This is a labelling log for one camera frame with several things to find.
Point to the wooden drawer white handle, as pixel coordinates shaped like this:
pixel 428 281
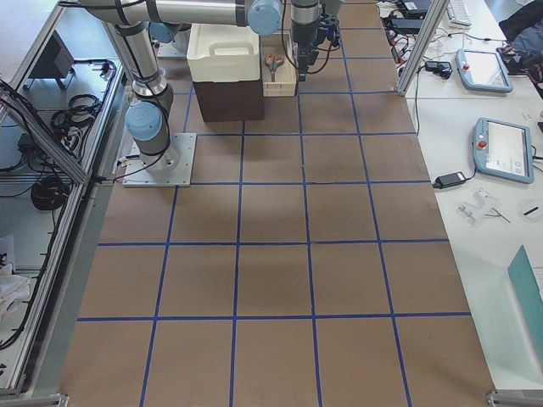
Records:
pixel 279 77

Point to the orange grey scissors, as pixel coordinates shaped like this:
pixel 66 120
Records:
pixel 273 62

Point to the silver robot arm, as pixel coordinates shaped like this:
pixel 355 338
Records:
pixel 129 19
pixel 313 23

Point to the dark brown drawer cabinet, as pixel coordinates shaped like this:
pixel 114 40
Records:
pixel 230 101

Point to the white plastic tray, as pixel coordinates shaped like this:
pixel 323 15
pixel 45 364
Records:
pixel 223 53

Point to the upper blue teach pendant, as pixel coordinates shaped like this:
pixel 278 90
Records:
pixel 482 71

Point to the blue teach pendant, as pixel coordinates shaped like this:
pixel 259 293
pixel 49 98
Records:
pixel 503 150
pixel 482 71

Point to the black power adapter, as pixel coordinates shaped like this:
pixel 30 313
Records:
pixel 449 180

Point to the lower blue teach pendant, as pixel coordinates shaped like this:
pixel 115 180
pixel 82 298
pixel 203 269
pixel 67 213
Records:
pixel 503 150

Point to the teal notebook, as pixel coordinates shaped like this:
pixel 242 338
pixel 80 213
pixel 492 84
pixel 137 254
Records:
pixel 527 290

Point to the white cloth bundle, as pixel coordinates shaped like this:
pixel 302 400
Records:
pixel 15 289

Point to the aluminium frame post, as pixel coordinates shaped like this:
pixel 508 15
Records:
pixel 426 33

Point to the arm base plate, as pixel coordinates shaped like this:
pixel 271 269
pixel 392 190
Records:
pixel 173 169
pixel 177 48

